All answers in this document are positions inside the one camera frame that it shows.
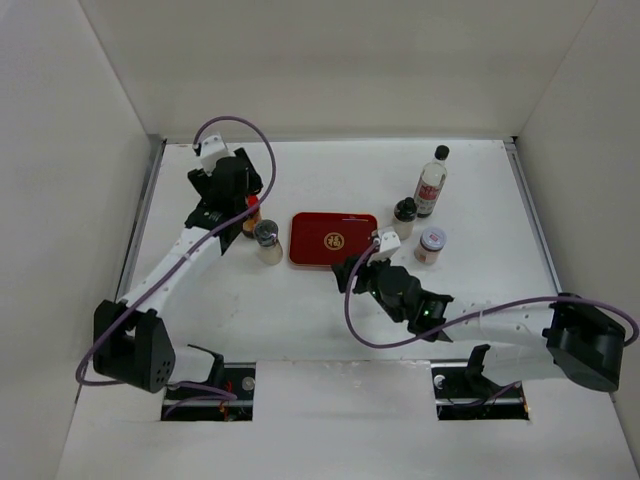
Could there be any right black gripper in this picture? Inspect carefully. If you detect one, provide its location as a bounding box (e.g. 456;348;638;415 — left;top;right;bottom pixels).
331;248;405;323

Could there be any red-capped sauce jar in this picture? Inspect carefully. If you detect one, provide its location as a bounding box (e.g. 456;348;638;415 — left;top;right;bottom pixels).
242;195;262;239

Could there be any black-capped white bottle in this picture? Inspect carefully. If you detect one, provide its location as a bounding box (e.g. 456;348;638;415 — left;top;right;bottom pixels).
392;197;417;241

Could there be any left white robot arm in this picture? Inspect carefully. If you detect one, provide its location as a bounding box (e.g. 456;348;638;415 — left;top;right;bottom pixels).
91;146;263;399

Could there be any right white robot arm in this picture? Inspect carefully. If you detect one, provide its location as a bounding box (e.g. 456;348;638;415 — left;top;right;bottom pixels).
331;256;639;396

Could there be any red rectangular tray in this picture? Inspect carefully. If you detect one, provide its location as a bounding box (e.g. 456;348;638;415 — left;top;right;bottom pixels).
289;212;378;268

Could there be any silver-capped glass shaker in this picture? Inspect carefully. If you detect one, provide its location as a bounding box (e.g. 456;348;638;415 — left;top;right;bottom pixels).
254;219;283;265

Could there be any small pink-lidded spice jar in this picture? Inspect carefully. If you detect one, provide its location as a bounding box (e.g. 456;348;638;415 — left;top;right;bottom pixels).
414;227;447;265

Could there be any tall clear vinegar bottle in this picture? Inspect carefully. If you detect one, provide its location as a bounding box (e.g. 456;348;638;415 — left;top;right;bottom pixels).
414;145;450;218

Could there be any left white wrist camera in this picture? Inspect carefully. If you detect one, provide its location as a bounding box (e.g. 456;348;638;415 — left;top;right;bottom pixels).
192;132;230;175

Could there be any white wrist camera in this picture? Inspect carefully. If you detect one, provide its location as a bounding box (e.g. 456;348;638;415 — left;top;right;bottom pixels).
368;227;401;263
192;132;230;175

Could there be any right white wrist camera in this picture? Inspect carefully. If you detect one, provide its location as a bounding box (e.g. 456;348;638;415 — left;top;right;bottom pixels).
368;227;401;263

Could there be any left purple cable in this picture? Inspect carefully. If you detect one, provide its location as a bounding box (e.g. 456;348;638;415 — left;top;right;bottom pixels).
74;115;277;419

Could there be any purple cable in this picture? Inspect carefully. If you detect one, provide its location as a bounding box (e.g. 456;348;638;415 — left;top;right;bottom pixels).
74;115;277;419
343;239;640;407

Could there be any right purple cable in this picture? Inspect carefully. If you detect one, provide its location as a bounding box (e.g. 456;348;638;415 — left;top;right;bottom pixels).
343;239;640;407

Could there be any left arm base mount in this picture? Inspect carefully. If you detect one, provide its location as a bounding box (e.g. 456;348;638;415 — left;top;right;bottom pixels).
160;363;256;423

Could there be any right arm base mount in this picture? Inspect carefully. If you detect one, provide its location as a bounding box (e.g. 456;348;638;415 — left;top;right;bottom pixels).
431;345;529;421

